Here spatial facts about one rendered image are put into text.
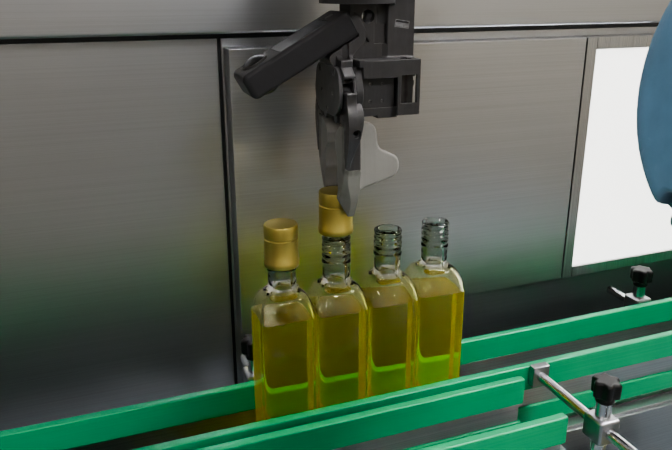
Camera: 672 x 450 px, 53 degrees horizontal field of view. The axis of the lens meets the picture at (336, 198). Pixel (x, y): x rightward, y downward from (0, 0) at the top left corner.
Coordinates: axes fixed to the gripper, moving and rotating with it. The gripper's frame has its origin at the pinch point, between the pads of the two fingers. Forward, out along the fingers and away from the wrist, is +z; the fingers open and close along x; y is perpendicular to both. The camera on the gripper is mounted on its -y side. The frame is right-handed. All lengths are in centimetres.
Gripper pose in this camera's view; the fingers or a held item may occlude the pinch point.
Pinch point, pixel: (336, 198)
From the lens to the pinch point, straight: 68.0
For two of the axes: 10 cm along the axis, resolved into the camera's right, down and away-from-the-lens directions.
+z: 0.0, 9.5, 3.0
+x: -3.3, -2.8, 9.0
